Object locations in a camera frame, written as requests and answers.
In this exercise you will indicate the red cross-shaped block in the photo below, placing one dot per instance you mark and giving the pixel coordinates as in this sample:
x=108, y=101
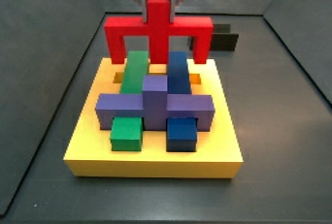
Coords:
x=159, y=29

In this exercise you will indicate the yellow base board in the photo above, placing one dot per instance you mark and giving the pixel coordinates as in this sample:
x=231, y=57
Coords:
x=216, y=159

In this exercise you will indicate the black block holder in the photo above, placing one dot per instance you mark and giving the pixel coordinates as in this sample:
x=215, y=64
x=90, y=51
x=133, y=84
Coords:
x=212, y=37

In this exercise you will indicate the purple cross block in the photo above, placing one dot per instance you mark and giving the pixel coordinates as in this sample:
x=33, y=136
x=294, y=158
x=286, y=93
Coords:
x=155, y=105

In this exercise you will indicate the blue long block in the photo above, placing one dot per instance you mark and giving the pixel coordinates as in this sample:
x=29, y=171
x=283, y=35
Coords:
x=181, y=137

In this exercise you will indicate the green long block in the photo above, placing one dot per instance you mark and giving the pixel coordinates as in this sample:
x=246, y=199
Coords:
x=127, y=132

